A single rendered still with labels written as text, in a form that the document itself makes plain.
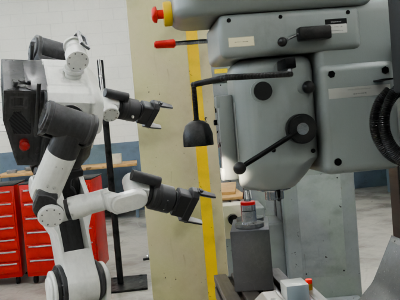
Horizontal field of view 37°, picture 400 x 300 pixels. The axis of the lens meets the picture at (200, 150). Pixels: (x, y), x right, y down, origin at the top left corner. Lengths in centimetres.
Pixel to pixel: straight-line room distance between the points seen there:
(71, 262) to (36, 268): 427
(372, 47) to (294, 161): 32
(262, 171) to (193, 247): 189
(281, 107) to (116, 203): 65
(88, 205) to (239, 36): 75
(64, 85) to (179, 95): 143
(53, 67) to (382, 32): 100
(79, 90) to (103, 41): 876
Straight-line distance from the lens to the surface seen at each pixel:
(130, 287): 564
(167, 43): 159
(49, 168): 177
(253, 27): 141
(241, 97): 143
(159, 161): 321
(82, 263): 201
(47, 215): 183
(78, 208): 185
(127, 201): 183
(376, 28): 150
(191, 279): 333
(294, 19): 143
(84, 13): 1069
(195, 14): 140
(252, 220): 188
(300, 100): 144
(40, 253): 621
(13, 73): 191
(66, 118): 170
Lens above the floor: 150
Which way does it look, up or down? 3 degrees down
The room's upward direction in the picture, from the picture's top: 5 degrees counter-clockwise
